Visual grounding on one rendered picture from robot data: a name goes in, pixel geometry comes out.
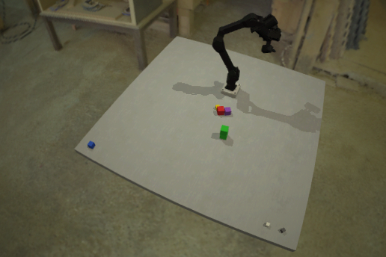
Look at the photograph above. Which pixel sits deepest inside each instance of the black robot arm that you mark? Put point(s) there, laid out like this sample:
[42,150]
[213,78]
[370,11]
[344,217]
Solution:
[249,21]

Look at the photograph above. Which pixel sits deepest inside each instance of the red block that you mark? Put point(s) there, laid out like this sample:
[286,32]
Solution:
[220,110]

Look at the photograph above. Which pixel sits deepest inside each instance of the purple block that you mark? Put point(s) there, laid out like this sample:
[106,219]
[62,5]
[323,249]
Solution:
[227,111]

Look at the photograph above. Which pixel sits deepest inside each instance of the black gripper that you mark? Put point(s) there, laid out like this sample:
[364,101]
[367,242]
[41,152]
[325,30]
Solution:
[267,48]

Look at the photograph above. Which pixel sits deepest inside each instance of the small blue block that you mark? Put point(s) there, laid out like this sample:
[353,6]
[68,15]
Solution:
[91,144]

